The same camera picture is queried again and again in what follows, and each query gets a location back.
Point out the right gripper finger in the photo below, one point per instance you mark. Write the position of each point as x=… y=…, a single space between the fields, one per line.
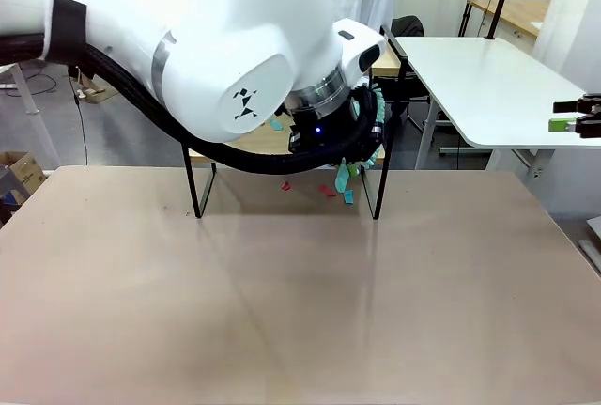
x=587 y=104
x=587 y=127

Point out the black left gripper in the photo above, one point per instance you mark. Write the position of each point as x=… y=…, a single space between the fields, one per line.
x=314 y=135

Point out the black office chair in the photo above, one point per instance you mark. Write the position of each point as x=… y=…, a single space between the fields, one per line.
x=409 y=26

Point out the red paper scrap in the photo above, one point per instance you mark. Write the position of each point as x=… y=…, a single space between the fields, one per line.
x=328 y=191
x=285 y=185

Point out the light wooden desk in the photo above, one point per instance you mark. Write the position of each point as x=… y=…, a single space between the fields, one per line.
x=516 y=12

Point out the brown cardboard box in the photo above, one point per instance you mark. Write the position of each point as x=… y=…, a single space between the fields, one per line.
x=26 y=170

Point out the teal microfiber duster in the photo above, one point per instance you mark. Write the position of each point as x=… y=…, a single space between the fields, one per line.
x=380 y=106

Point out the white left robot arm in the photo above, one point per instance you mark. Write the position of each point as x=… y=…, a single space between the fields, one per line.
x=235 y=24

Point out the large white side table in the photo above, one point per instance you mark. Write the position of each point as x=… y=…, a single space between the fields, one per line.
x=493 y=85

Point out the black frame wooden shelf rack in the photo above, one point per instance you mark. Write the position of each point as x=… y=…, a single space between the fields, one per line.
x=381 y=189

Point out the teal paper scrap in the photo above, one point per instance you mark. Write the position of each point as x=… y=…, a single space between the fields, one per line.
x=277 y=125
x=349 y=197

